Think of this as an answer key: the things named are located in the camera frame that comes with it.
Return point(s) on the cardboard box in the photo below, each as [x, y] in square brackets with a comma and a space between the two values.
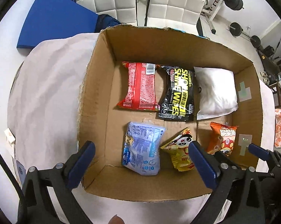
[103, 112]

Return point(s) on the barbell with black plates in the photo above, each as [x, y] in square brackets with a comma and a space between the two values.
[234, 0]

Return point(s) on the red snack packet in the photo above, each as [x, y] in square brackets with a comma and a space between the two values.
[140, 86]

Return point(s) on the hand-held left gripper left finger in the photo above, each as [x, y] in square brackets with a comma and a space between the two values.
[81, 165]

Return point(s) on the yellow panda snack packet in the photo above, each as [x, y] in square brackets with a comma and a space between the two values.
[180, 152]

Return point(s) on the orange snack packet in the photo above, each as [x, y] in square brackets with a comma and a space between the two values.
[220, 137]

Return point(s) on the black exercise machine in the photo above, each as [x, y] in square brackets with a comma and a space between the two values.
[271, 60]

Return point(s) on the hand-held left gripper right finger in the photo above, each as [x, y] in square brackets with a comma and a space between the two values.
[202, 165]

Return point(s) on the blue foam mat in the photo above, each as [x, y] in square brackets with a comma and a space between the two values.
[54, 18]

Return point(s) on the black wipes packet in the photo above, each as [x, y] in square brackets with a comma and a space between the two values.
[177, 93]

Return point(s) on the light blue tissue packet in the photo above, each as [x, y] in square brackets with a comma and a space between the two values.
[142, 148]

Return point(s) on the blue smartphone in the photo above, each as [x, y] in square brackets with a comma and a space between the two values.
[21, 172]

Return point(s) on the small white card box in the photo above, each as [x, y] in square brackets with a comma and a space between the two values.
[9, 135]

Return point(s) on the white weight bench rack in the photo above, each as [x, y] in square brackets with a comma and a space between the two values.
[212, 11]

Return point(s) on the person's left hand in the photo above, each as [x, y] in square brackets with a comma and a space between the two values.
[116, 220]

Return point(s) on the black bench pad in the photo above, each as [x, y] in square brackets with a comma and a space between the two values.
[199, 28]

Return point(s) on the dark blue cloth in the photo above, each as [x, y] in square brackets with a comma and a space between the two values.
[107, 22]

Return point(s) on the small barbell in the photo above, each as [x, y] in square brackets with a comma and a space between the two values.
[236, 29]

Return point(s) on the white soft packet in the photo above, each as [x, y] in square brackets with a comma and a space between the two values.
[216, 91]

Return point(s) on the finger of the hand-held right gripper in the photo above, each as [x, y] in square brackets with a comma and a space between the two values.
[229, 158]
[259, 152]

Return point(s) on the grey tablecloth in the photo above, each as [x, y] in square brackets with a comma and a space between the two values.
[49, 86]

